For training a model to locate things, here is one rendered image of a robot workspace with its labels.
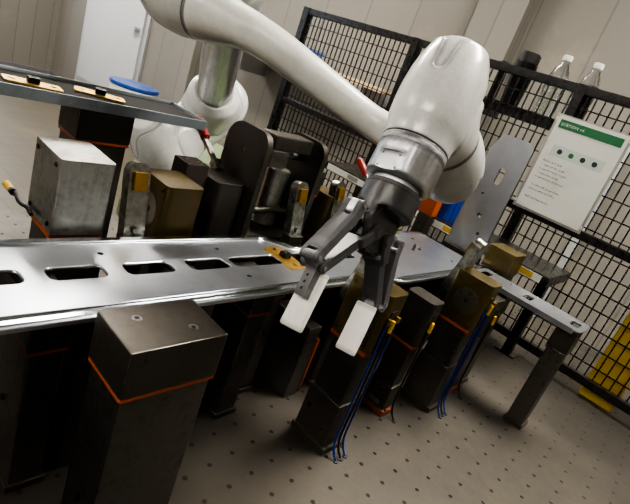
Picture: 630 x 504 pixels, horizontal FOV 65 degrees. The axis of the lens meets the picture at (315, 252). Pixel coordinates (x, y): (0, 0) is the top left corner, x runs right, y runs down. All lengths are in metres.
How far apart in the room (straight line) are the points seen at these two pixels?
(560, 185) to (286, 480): 1.22
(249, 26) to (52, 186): 0.38
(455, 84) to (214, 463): 0.68
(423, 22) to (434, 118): 3.25
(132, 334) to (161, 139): 0.98
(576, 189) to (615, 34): 1.86
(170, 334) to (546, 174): 1.39
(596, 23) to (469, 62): 2.84
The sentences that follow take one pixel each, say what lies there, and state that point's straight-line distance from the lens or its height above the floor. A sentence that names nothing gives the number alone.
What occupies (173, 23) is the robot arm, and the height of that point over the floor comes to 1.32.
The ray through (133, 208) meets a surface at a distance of 0.85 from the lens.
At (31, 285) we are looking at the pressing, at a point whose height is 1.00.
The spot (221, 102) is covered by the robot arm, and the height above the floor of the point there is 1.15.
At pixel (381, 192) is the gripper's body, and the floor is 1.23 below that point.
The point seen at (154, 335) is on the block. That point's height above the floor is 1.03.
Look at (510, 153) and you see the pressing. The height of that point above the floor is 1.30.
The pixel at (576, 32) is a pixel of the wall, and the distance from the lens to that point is 3.50.
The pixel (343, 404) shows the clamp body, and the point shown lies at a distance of 0.94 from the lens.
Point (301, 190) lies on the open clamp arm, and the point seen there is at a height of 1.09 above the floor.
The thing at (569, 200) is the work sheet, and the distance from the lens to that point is 1.71.
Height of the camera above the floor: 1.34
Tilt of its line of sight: 20 degrees down
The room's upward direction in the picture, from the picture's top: 20 degrees clockwise
